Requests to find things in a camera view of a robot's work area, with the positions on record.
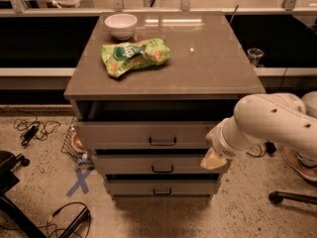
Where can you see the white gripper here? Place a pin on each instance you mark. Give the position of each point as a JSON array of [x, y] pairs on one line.
[[222, 145]]

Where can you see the grey top drawer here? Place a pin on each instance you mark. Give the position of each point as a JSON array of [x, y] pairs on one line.
[[149, 124]]

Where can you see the grey drawer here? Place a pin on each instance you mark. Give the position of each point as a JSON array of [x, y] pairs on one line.
[[149, 124], [162, 185], [153, 162]]

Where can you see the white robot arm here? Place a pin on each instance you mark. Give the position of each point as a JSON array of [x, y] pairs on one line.
[[282, 118]]

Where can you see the grey drawer cabinet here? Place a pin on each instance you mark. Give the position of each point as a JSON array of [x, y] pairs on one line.
[[206, 62]]

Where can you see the grey bottom drawer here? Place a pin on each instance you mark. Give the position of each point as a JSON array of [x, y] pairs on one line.
[[162, 185]]

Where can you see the grey middle drawer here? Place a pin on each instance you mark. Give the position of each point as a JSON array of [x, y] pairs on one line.
[[153, 162]]

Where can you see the black bar on floor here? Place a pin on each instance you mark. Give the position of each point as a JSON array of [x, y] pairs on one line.
[[270, 148]]

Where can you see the black chair leg with caster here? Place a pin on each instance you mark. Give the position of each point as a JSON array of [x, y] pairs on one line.
[[279, 197]]

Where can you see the tan sneaker shoe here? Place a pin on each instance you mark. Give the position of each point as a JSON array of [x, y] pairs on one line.
[[305, 167]]

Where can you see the clear glass cup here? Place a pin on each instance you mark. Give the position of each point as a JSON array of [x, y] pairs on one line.
[[255, 55]]

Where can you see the green chip bag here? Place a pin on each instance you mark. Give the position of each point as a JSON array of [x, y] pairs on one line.
[[124, 57]]

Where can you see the blue tape X mark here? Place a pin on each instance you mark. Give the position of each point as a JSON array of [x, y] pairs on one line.
[[81, 175]]

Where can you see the white ceramic bowl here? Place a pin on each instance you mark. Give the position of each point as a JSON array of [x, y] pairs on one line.
[[121, 26]]

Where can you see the black office chair base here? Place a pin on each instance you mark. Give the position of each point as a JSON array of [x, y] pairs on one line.
[[8, 162]]

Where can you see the wire basket on floor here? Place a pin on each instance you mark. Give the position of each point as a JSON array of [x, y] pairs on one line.
[[72, 147]]

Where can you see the black stand with cables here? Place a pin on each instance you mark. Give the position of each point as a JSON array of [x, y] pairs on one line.
[[78, 226]]

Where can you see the black power adapter with cable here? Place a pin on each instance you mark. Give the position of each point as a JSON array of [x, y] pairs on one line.
[[34, 129]]

